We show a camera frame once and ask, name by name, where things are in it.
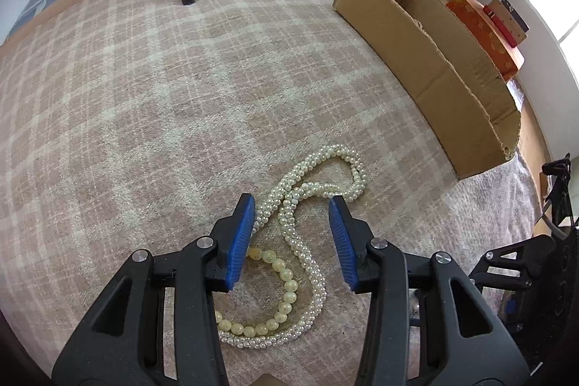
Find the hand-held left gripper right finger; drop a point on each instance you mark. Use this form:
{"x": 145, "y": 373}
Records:
{"x": 343, "y": 246}

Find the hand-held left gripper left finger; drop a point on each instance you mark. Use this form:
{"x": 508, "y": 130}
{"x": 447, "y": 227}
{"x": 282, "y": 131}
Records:
{"x": 239, "y": 241}

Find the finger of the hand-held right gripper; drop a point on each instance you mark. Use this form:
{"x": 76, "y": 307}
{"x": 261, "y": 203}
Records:
{"x": 502, "y": 261}

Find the cardboard box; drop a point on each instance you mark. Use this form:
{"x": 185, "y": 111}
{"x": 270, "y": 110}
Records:
{"x": 429, "y": 96}

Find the black metal stand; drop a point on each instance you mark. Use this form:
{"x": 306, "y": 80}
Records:
{"x": 558, "y": 191}

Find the orange cloth covered table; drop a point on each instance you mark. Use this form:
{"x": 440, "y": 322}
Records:
{"x": 479, "y": 33}

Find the dark flat box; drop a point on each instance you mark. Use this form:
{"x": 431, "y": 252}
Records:
{"x": 515, "y": 13}

